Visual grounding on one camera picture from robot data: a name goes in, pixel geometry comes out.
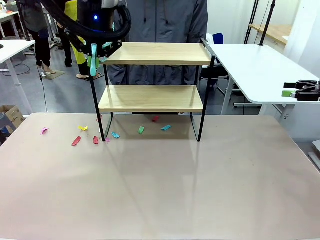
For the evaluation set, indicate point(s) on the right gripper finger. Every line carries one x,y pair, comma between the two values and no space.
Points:
306,84
308,95

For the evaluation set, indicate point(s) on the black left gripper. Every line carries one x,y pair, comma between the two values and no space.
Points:
100,43

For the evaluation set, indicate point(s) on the teal chenille duster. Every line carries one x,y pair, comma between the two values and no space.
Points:
94,66

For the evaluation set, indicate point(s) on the two-tier wood metal shelf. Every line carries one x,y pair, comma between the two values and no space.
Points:
155,53

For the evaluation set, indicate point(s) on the person's left hand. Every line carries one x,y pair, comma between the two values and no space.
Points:
182,113

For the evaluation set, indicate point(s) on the person in yellow apron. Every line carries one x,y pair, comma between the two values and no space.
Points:
78,56

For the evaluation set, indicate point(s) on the beige floor mat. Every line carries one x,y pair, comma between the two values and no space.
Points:
56,74

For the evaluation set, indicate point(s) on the large white table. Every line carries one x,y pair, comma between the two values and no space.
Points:
262,67

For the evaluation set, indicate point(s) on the grey metal base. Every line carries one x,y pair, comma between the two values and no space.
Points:
316,146

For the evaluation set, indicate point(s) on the person in dark clothes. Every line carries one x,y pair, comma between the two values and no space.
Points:
41,50

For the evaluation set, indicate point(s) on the wooden desk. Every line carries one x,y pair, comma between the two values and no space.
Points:
275,31

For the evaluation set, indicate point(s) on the yellow paper scrap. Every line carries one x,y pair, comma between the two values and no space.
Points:
83,128

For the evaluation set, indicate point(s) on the black stand pole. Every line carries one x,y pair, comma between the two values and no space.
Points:
267,25

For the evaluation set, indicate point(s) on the teal paper scrap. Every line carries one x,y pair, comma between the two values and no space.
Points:
166,127
115,135

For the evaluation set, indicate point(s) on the person in grey jacket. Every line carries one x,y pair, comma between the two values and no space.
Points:
165,22

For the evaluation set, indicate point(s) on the green paper scrap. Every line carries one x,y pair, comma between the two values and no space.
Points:
141,129

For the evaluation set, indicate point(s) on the long red paper scrap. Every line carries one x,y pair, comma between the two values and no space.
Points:
76,140

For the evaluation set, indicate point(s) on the black tripod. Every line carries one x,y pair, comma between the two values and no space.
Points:
251,22

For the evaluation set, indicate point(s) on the black office chair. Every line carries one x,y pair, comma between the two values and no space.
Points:
220,73

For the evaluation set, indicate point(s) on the large pink paper scrap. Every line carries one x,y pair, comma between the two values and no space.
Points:
44,130

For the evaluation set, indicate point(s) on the white power strip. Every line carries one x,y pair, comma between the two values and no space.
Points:
3,70

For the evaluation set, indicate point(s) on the blue chair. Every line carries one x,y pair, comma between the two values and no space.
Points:
219,38

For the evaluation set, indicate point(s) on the white back desk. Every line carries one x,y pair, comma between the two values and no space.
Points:
7,16

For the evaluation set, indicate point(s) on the cardboard box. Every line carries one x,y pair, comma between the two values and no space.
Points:
13,116

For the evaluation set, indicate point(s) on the dark grey blue object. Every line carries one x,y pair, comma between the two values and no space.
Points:
3,125

